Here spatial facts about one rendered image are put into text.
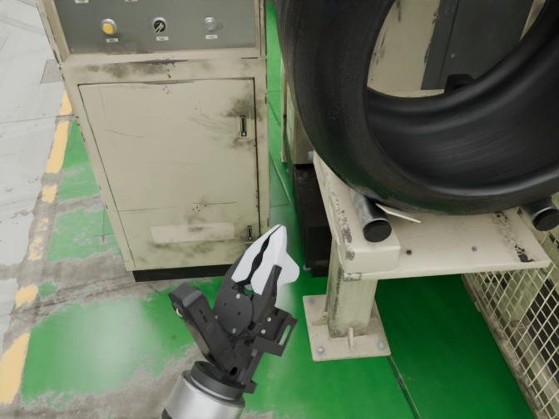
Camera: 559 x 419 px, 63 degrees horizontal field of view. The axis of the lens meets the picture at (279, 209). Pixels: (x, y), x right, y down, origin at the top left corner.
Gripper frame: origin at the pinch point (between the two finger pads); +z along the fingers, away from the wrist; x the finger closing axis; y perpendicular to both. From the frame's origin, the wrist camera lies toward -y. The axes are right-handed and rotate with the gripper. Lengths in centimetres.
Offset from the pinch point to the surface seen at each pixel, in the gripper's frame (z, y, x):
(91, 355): -56, 43, -103
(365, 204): 11.7, 17.9, -2.7
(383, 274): 3.2, 28.2, -1.2
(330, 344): -18, 95, -52
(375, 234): 7.7, 18.9, 0.7
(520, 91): 46, 37, 5
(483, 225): 20.6, 43.8, 4.7
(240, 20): 51, 14, -62
